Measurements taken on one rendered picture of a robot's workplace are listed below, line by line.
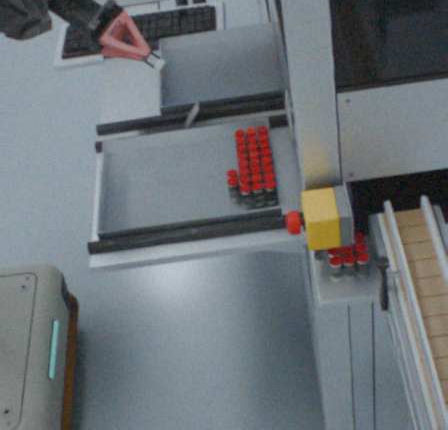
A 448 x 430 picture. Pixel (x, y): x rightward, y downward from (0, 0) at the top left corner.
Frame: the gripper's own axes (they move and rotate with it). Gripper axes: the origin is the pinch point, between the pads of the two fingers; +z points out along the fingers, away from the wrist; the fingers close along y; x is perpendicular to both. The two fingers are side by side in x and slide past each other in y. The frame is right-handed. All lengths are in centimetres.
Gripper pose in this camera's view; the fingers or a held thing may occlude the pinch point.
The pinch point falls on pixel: (144, 53)
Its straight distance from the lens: 146.4
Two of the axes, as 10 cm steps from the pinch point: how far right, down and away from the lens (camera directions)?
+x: 5.5, -8.0, 2.4
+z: 8.3, 5.6, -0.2
